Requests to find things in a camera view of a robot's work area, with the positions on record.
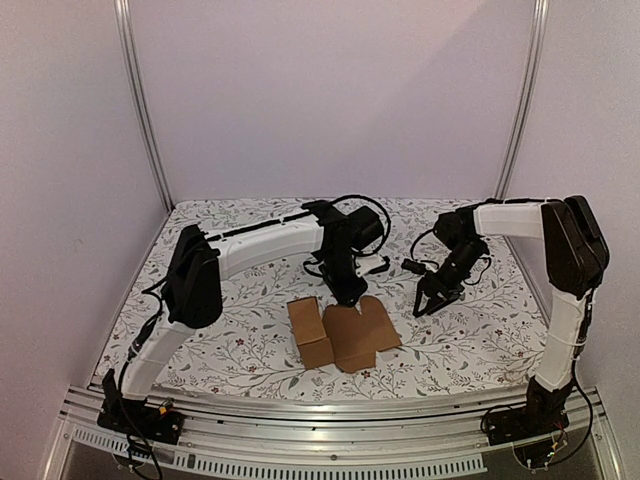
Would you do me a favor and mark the right aluminium frame post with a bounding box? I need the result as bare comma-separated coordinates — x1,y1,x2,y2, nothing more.
493,0,550,200

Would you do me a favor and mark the aluminium front rail frame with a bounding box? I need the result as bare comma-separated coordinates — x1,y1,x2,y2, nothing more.
43,385,626,479

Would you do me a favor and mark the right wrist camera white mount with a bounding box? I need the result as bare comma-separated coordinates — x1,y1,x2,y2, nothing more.
401,258,439,275

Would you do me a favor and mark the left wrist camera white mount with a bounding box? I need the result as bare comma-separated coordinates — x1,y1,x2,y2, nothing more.
355,255,390,278

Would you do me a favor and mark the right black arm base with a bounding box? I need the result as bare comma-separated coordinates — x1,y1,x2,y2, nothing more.
480,379,573,445

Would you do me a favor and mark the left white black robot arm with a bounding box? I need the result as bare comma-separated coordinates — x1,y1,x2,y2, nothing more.
108,199,391,434

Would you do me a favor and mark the floral patterned table mat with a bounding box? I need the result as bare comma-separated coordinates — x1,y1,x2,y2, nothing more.
88,196,557,404

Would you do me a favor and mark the left aluminium frame post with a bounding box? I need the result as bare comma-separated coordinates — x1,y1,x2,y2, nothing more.
114,0,175,213

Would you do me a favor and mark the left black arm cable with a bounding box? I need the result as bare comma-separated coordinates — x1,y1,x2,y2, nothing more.
329,193,392,256

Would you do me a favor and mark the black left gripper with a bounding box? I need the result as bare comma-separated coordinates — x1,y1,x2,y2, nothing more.
319,250,369,308

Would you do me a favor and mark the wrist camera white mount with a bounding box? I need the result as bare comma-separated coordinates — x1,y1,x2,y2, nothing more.
401,258,439,275
355,255,390,278

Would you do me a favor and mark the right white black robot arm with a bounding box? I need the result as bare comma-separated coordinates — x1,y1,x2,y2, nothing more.
413,195,610,392

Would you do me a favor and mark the brown cardboard box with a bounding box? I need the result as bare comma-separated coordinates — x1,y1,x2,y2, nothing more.
287,295,401,374

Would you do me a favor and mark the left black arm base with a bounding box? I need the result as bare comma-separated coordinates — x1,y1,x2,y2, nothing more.
97,369,185,445

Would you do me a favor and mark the aluminium frame post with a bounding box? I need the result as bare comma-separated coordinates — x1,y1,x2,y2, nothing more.
493,0,550,200
114,0,175,213

